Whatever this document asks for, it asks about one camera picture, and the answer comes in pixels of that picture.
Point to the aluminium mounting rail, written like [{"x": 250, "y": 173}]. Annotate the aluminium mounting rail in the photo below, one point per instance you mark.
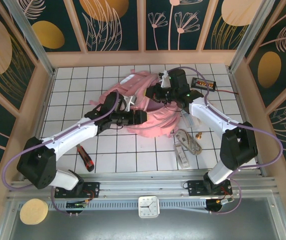
[{"x": 142, "y": 185}]

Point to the black board with orange connectors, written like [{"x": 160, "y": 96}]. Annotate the black board with orange connectors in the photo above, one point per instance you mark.
[{"x": 204, "y": 85}]

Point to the round wooden disc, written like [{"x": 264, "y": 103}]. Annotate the round wooden disc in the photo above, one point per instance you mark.
[{"x": 33, "y": 211}]

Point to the grey metal panel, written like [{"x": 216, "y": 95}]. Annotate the grey metal panel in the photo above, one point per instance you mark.
[{"x": 182, "y": 227}]

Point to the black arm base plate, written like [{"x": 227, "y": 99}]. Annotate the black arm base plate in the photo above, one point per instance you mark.
[
  {"x": 195, "y": 188},
  {"x": 92, "y": 187}
]

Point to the aluminium frame post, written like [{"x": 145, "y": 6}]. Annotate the aluminium frame post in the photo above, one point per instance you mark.
[
  {"x": 250, "y": 37},
  {"x": 31, "y": 37}
]

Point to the clear packaged ruler set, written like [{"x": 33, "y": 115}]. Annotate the clear packaged ruler set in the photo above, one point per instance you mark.
[{"x": 190, "y": 122}]

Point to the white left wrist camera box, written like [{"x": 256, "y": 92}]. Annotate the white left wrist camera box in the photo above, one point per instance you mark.
[{"x": 129, "y": 103}]

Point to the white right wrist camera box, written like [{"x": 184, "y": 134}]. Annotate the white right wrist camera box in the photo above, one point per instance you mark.
[{"x": 164, "y": 78}]

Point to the pink backpack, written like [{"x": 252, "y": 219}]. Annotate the pink backpack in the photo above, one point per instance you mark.
[{"x": 152, "y": 122}]

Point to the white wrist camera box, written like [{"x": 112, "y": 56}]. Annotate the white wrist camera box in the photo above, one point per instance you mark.
[
  {"x": 164, "y": 78},
  {"x": 129, "y": 103}
]

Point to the orange and black utility knife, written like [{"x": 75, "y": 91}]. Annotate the orange and black utility knife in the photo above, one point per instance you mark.
[{"x": 87, "y": 162}]

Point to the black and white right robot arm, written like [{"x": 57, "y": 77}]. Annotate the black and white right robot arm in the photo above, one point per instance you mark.
[{"x": 238, "y": 145}]

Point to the long clear blister pack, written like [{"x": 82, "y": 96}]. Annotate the long clear blister pack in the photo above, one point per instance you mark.
[{"x": 182, "y": 157}]

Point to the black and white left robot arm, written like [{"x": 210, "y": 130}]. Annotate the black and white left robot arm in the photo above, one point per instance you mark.
[{"x": 37, "y": 162}]

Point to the white square clock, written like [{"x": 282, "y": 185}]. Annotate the white square clock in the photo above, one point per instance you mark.
[{"x": 149, "y": 207}]

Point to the small brass fitting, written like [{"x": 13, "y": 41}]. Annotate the small brass fitting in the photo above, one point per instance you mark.
[{"x": 198, "y": 136}]

